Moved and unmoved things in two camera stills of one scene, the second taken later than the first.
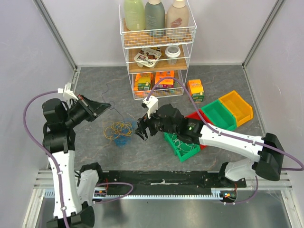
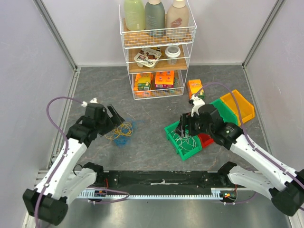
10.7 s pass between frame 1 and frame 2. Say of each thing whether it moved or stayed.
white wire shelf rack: stayed
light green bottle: stayed
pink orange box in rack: stayed
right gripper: moved
